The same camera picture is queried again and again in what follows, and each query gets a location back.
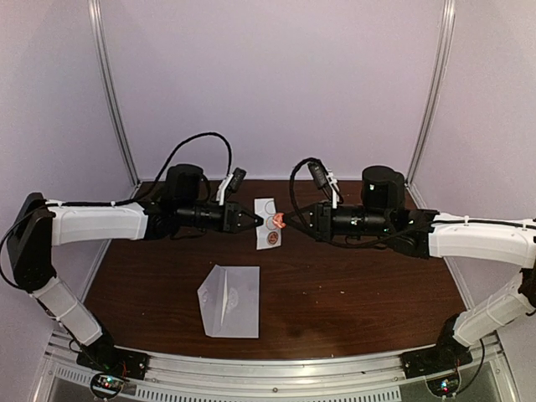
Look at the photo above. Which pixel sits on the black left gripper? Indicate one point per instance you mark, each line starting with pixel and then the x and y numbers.
pixel 231 211

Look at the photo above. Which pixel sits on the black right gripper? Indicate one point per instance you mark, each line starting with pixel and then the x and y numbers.
pixel 322 225

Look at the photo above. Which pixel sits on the white sticker sheet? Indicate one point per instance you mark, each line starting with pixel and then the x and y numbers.
pixel 265 208

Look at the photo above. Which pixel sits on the red seal sticker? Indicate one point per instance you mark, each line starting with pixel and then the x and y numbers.
pixel 278 221

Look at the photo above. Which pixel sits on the grey envelope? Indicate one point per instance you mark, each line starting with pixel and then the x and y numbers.
pixel 229 302

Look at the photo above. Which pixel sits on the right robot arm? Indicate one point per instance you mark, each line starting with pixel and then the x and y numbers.
pixel 383 219

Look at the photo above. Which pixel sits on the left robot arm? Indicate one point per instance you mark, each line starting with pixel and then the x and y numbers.
pixel 42 224

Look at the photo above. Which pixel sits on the brown seal sticker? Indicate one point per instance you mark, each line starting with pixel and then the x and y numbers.
pixel 272 238

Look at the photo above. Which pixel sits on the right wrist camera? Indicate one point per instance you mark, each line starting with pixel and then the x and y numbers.
pixel 326 182

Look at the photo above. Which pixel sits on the right aluminium frame post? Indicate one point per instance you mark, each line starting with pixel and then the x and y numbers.
pixel 442 54

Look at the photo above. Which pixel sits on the aluminium frame post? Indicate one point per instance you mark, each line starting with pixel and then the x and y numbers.
pixel 442 54
pixel 103 59

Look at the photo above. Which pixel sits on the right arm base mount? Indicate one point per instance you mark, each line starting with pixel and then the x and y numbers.
pixel 440 363

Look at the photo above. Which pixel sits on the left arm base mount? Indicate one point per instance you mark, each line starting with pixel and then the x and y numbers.
pixel 114 367

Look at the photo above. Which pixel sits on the front aluminium rail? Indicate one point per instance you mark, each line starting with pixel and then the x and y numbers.
pixel 376 377

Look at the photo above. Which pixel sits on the left aluminium frame post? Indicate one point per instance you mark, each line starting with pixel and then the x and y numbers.
pixel 103 59

